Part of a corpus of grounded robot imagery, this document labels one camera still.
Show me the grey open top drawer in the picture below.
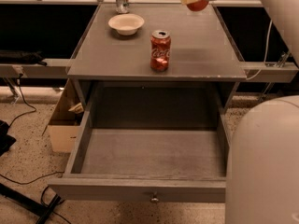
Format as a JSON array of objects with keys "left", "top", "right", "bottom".
[{"left": 50, "top": 82, "right": 230, "bottom": 203}]

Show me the white bowl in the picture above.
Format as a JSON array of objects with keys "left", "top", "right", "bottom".
[{"left": 108, "top": 14, "right": 145, "bottom": 35}]

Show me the cardboard box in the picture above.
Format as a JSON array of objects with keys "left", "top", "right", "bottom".
[{"left": 47, "top": 80, "right": 84, "bottom": 153}]

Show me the black floor cable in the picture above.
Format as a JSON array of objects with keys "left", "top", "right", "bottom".
[{"left": 8, "top": 73, "right": 37, "bottom": 128}]

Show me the metal frame rail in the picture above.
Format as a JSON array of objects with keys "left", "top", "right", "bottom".
[{"left": 0, "top": 59, "right": 70, "bottom": 79}]

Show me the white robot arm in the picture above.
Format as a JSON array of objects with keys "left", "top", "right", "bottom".
[{"left": 181, "top": 0, "right": 299, "bottom": 224}]

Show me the black bag on rail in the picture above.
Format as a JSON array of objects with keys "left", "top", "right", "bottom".
[{"left": 0, "top": 50, "right": 47, "bottom": 66}]

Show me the red coca-cola can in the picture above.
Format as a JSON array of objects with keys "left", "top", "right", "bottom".
[{"left": 150, "top": 30, "right": 171, "bottom": 72}]

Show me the grey cabinet counter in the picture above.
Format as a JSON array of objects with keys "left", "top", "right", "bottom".
[{"left": 66, "top": 3, "right": 248, "bottom": 114}]

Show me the red apple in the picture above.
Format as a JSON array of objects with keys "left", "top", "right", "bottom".
[{"left": 187, "top": 0, "right": 208, "bottom": 11}]

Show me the white cable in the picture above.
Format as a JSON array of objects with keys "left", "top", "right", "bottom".
[{"left": 246, "top": 19, "right": 274, "bottom": 82}]

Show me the black object at left edge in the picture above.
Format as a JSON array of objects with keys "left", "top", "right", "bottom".
[{"left": 0, "top": 120, "right": 16, "bottom": 156}]

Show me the black stand base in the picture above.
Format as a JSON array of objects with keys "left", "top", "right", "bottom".
[{"left": 0, "top": 184, "right": 61, "bottom": 224}]

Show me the metal drawer knob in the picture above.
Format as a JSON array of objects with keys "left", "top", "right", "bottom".
[{"left": 150, "top": 193, "right": 160, "bottom": 203}]

